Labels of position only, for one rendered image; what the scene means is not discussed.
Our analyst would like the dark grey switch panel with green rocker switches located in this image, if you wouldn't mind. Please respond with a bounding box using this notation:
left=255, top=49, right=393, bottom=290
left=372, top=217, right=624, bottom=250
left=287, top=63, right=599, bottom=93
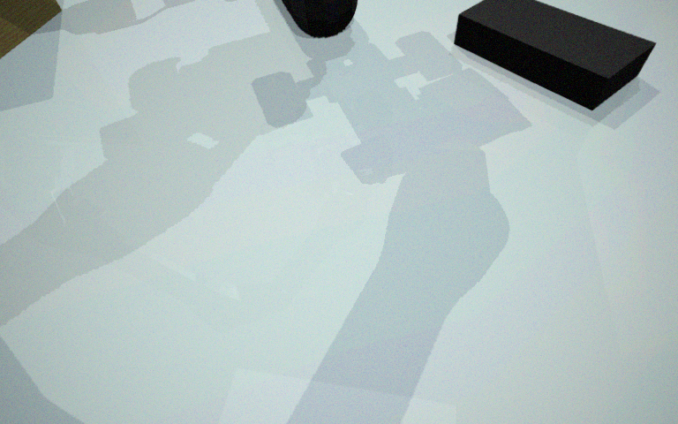
left=282, top=0, right=358, bottom=39

